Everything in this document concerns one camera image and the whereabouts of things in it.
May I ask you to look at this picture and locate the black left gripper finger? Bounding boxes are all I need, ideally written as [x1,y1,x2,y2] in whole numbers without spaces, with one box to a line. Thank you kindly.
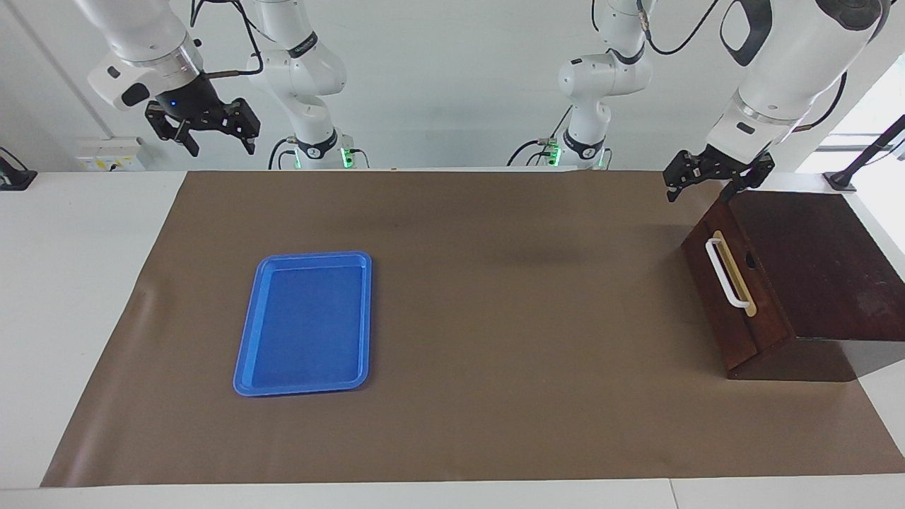
[663,150,705,204]
[720,152,776,206]

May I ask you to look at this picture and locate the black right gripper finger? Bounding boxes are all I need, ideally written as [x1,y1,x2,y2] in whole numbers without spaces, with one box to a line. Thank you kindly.
[145,101,201,158]
[212,98,261,155]

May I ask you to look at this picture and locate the white drawer handle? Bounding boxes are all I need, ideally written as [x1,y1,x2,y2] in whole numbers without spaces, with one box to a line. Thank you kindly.
[705,238,752,310]

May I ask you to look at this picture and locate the dark wooden drawer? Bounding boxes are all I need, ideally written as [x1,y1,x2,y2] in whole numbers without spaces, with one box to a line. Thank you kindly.
[682,198,793,373]

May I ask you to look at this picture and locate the dark wooden drawer cabinet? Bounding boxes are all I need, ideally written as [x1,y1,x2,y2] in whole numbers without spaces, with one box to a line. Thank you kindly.
[682,189,905,382]

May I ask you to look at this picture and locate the black angled stand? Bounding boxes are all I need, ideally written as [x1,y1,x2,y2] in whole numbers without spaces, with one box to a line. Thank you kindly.
[824,115,905,193]

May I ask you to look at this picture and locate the blue plastic tray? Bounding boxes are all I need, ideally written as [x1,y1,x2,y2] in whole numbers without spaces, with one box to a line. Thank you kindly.
[233,251,373,397]

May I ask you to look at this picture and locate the brown paper table mat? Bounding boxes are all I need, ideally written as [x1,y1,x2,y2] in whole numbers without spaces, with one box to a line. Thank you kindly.
[40,168,905,488]

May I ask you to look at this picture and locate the black right arm base cable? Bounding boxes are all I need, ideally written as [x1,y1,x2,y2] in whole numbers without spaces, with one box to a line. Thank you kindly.
[267,136,299,170]

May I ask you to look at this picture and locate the black arm base cable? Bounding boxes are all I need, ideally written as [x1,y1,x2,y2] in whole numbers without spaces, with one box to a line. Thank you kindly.
[506,106,573,168]
[267,136,299,170]

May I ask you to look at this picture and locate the white wall socket box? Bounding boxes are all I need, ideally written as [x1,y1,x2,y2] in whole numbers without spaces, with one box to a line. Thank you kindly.
[76,138,146,172]

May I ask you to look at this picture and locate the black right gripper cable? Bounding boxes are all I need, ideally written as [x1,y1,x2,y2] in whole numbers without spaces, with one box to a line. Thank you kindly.
[189,0,264,78]

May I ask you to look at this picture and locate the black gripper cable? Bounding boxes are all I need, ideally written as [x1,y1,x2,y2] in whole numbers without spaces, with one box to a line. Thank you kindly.
[189,0,264,78]
[636,0,849,134]

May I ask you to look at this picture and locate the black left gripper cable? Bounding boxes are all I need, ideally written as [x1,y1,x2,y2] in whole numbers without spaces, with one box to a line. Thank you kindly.
[636,0,849,134]

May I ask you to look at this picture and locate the black left arm base cable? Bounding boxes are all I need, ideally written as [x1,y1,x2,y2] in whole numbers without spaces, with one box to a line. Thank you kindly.
[506,106,573,168]

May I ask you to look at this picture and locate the black clamp mount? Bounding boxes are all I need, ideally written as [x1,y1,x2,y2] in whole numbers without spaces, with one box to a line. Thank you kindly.
[0,146,37,192]

